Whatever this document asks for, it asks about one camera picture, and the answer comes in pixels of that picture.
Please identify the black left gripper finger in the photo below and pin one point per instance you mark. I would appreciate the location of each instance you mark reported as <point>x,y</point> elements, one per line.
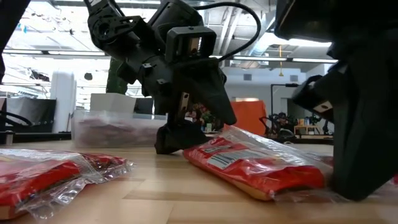
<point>177,138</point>
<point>217,105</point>

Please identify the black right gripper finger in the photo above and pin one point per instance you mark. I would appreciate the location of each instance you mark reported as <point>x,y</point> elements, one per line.
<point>317,93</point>
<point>367,130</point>

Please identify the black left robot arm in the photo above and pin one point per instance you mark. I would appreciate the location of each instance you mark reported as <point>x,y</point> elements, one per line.
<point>115,28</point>

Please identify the popcorn bag grey label side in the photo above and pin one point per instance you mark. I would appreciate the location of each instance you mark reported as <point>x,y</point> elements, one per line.
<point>255,168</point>
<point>40,180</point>

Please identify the colourful flowers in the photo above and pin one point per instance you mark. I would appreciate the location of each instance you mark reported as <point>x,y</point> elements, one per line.
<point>202,116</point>

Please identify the orange cloth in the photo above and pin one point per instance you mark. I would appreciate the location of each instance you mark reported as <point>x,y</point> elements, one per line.
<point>248,116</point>

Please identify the black monitor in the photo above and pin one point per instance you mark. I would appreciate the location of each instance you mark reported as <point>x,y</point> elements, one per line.
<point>143,106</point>

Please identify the wooden shelf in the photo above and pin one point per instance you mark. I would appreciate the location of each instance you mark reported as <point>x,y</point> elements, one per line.
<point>306,127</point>

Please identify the black pipe stand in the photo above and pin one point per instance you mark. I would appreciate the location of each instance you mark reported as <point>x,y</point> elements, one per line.
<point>271,99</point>

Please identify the black background robot equipment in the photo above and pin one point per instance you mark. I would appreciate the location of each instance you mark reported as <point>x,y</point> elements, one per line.
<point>280,126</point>

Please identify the green cactus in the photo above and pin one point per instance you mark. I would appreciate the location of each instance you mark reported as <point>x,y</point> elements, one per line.
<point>115,81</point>

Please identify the clear plastic bin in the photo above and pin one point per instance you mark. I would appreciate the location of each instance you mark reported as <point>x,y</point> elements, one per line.
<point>93,124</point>

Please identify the white pillar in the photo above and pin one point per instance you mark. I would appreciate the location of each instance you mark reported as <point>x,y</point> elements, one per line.
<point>63,99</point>

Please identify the black screen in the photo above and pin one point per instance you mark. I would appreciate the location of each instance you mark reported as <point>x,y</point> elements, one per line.
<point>31,113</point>

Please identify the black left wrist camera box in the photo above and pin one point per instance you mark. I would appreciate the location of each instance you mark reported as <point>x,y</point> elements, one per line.
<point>189,43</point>

